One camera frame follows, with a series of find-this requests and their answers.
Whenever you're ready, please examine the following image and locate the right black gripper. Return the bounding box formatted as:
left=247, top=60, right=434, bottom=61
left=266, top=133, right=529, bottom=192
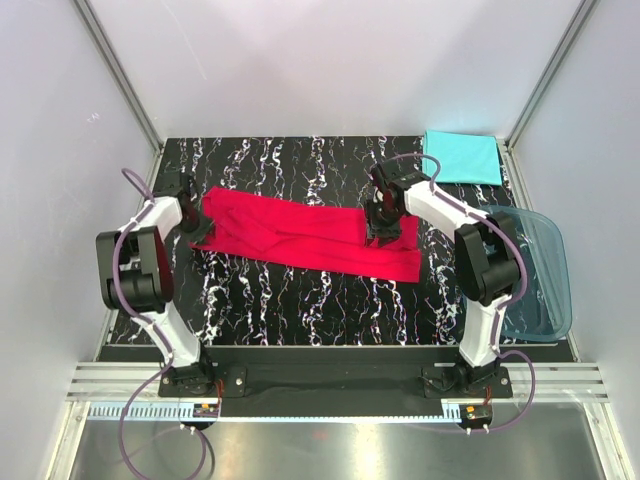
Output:
left=363, top=199, right=403, bottom=249

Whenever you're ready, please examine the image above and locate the red t shirt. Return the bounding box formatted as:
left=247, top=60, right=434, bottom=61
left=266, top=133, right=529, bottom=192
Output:
left=199, top=187, right=421, bottom=283

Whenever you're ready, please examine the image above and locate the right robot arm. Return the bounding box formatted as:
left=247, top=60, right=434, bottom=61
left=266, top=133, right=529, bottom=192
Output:
left=364, top=156, right=528, bottom=397

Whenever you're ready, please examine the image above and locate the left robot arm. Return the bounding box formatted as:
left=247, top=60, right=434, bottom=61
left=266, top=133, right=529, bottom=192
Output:
left=95, top=168, right=216, bottom=397

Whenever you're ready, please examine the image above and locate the folded cyan t shirt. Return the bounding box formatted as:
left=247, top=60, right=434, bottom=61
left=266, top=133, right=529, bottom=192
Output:
left=423, top=130, right=503, bottom=186

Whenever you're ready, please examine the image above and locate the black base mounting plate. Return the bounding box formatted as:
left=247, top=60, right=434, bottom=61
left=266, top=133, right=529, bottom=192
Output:
left=157, top=344, right=516, bottom=419

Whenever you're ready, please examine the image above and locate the clear blue plastic bin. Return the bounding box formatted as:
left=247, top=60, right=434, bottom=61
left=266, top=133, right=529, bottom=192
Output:
left=482, top=205, right=573, bottom=343

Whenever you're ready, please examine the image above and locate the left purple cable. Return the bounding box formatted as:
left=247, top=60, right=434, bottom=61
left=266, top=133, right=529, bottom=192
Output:
left=112, top=168, right=216, bottom=476

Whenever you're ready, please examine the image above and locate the left aluminium frame post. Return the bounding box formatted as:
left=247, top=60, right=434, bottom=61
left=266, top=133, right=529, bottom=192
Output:
left=70, top=0, right=164, bottom=155

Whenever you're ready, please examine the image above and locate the aluminium frame post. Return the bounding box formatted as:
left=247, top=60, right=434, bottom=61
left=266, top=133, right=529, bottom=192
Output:
left=70, top=0, right=164, bottom=155
left=504, top=0, right=600, bottom=150

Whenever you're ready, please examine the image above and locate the right aluminium frame post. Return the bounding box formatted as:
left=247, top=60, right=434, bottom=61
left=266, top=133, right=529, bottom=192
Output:
left=504, top=0, right=600, bottom=150

